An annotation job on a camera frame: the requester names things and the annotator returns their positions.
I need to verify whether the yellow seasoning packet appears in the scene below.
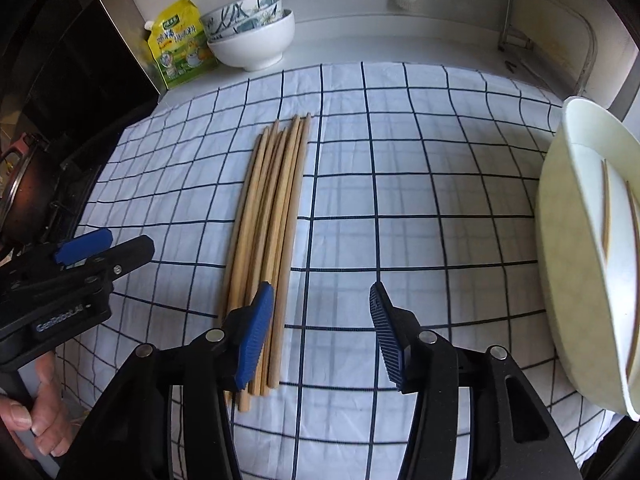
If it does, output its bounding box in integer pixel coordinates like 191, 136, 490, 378
145, 0, 218, 92

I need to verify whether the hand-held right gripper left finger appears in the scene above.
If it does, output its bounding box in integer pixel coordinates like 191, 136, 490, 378
60, 281, 275, 480

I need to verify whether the pile of wooden chopsticks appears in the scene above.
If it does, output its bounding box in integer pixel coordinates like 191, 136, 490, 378
218, 112, 313, 413

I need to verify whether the black kitchen stove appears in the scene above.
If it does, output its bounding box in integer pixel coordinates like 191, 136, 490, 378
0, 0, 161, 261

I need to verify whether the white plastic basin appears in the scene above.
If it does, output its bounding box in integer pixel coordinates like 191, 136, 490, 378
535, 96, 640, 421

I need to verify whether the plain white bowl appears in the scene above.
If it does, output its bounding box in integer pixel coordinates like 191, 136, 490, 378
206, 8, 296, 72

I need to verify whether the floral patterned bowl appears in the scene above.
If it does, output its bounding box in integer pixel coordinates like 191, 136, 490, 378
205, 6, 290, 44
200, 0, 283, 31

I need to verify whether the wooden chopstick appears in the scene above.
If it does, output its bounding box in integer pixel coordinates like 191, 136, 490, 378
623, 180, 640, 378

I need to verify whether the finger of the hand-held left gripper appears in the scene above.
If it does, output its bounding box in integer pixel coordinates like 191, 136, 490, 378
7, 228, 114, 276
47, 234, 154, 293

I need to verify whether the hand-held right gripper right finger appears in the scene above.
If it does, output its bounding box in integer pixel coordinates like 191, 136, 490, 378
369, 281, 583, 480

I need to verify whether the person's left hand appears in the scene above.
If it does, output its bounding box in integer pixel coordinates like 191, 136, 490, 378
0, 355, 81, 461

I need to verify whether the metal wire rack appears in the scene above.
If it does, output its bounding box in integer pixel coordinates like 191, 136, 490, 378
497, 0, 598, 98

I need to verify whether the white checkered cloth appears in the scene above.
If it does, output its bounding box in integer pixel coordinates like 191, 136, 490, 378
55, 62, 621, 480

